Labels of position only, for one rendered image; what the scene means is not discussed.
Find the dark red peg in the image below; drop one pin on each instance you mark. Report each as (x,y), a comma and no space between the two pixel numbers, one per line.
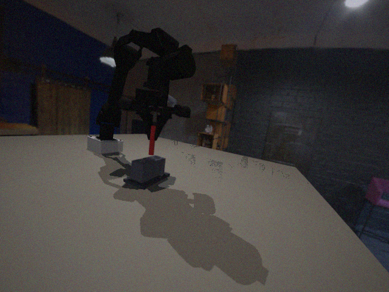
(152,141)

